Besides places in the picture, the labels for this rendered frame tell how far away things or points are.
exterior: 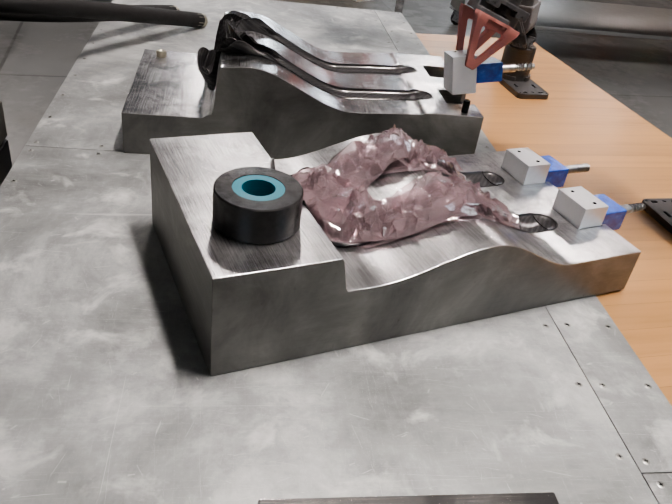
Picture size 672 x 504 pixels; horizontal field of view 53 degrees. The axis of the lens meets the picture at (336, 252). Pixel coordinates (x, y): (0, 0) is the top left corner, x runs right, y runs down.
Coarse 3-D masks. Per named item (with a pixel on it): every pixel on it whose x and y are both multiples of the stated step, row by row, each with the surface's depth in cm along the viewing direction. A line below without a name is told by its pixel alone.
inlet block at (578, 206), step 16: (560, 192) 80; (576, 192) 80; (560, 208) 81; (576, 208) 78; (592, 208) 78; (608, 208) 81; (624, 208) 83; (640, 208) 85; (576, 224) 79; (592, 224) 79; (608, 224) 81
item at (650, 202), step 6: (648, 198) 98; (654, 198) 99; (660, 198) 99; (666, 198) 99; (648, 204) 97; (654, 204) 97; (660, 204) 97; (666, 204) 98; (648, 210) 97; (654, 210) 95; (660, 210) 96; (666, 210) 96; (654, 216) 95; (660, 216) 94; (666, 216) 94; (660, 222) 94; (666, 222) 93; (666, 228) 93
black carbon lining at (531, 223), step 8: (272, 160) 70; (272, 168) 71; (472, 176) 87; (480, 176) 88; (488, 176) 88; (496, 176) 88; (480, 184) 86; (488, 184) 87; (496, 184) 86; (304, 200) 64; (520, 216) 80; (528, 216) 80; (536, 216) 80; (544, 216) 80; (520, 224) 79; (528, 224) 79; (536, 224) 79; (544, 224) 79; (552, 224) 79; (528, 232) 76; (536, 232) 77
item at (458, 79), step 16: (448, 64) 97; (464, 64) 95; (480, 64) 96; (496, 64) 96; (512, 64) 98; (528, 64) 99; (448, 80) 98; (464, 80) 96; (480, 80) 97; (496, 80) 97
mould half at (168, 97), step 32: (256, 32) 100; (288, 32) 109; (160, 64) 105; (192, 64) 106; (224, 64) 88; (256, 64) 88; (384, 64) 110; (416, 64) 111; (128, 96) 93; (160, 96) 94; (192, 96) 96; (224, 96) 89; (256, 96) 89; (288, 96) 90; (320, 96) 92; (128, 128) 90; (160, 128) 90; (192, 128) 91; (224, 128) 92; (256, 128) 92; (288, 128) 93; (320, 128) 93; (352, 128) 94; (384, 128) 94; (416, 128) 95; (448, 128) 95; (480, 128) 96
